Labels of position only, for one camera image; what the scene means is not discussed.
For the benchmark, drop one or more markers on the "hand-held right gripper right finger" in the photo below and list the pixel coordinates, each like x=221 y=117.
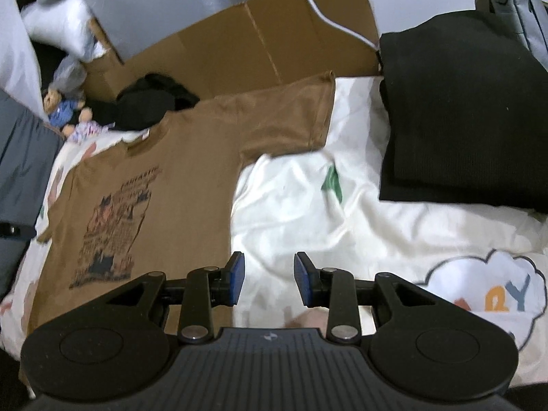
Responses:
x=302 y=280

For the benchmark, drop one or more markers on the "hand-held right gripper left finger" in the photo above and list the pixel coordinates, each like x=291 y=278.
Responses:
x=237 y=278

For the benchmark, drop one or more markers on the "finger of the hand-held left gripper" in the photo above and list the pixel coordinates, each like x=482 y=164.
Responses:
x=13 y=230

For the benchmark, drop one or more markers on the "brown printed t-shirt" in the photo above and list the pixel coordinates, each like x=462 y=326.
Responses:
x=184 y=171

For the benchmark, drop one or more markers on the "crumpled black clothes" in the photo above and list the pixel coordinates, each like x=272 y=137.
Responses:
x=150 y=102

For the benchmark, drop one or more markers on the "grey padded duvet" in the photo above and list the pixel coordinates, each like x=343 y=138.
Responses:
x=21 y=171

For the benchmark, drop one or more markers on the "white bear print blanket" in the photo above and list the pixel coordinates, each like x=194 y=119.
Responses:
x=299 y=214

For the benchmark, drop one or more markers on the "colourful patterned cloth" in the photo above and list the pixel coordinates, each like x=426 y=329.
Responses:
x=87 y=130

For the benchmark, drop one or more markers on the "teddy bear in blue shirt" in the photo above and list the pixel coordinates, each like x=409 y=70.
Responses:
x=62 y=111

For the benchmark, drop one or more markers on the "flat black cloth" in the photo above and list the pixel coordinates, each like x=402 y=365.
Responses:
x=105 y=113

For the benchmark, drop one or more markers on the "clear plastic bag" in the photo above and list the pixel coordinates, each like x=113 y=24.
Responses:
x=70 y=72

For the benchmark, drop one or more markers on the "white curtain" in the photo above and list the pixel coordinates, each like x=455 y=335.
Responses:
x=17 y=51

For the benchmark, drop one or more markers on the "white pillow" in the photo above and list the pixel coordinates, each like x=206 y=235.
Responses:
x=60 y=21

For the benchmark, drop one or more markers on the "folded black garment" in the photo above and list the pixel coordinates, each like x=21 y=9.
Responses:
x=454 y=115

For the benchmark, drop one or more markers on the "brown cardboard sheet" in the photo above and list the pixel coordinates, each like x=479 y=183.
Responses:
x=274 y=38

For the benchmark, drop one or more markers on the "grey backpack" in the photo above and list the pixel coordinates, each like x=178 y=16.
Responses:
x=522 y=13

